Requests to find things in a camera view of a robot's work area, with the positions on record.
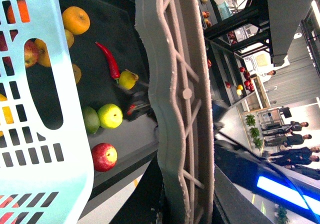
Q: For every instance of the grey-brown basket handle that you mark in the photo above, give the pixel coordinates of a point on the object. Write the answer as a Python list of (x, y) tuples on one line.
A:
[(179, 93)]

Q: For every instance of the light teal shopping basket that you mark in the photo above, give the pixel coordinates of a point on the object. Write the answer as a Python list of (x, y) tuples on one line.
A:
[(48, 172)]

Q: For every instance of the yellow pear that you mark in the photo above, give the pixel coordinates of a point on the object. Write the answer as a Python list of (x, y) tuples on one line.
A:
[(128, 79)]

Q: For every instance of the yellow-green apple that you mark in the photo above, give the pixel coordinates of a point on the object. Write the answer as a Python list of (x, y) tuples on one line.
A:
[(110, 116)]

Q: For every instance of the red chili pepper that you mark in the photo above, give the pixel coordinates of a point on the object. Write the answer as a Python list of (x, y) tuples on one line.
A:
[(111, 61)]

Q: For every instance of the green lime lower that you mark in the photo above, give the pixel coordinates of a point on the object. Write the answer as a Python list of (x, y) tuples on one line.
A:
[(91, 119)]

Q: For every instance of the red apple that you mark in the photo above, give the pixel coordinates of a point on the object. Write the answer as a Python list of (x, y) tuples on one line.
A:
[(104, 156)]

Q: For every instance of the yellow-orange apple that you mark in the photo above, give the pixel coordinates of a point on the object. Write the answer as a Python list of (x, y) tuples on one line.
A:
[(76, 20)]

